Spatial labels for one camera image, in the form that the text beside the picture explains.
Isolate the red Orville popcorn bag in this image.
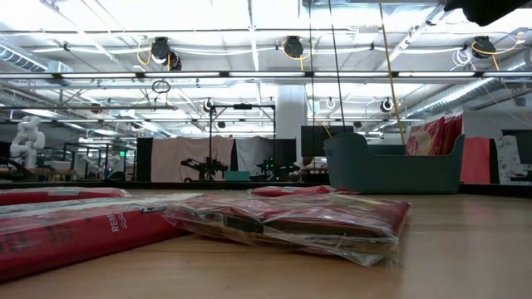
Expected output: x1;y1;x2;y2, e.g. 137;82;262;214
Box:
451;113;465;146
249;184;361;198
0;186;131;208
440;115;456;155
405;117;446;157
0;193;204;286
160;193;412;267

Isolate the grey hanging cloth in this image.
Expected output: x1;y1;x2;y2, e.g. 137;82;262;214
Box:
234;136;278;175

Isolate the black monitor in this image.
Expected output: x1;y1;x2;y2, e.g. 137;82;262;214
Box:
301;125;354;158

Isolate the long ceiling light bar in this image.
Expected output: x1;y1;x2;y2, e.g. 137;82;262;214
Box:
0;71;532;81

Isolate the beige hanging cloth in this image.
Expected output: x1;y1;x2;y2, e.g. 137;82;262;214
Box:
150;135;236;183

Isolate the teal plastic basket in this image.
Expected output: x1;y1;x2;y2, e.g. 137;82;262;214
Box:
323;132;466;195

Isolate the black partition panel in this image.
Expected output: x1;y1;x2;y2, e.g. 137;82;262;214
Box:
135;136;154;183

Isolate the salmon hanging cloth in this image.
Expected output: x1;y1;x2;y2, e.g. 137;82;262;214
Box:
460;136;491;185

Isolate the wooden work table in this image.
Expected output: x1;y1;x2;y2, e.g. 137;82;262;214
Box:
0;165;80;182

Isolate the white patterned cloth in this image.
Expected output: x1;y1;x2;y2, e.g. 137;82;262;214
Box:
494;135;532;184

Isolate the black background camera frame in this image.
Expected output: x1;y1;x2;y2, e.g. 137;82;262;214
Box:
62;142;138;182
207;103;278;184

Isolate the black hanging cable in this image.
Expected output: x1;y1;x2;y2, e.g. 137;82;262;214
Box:
328;0;347;135
308;0;316;167

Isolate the black aluminium table frame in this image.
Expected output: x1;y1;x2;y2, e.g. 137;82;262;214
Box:
0;180;532;199

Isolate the black cable ring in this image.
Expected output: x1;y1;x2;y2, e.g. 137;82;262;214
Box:
151;79;171;95

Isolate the silver ventilation duct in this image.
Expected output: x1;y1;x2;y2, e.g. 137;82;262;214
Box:
406;49;532;120
0;41;51;74

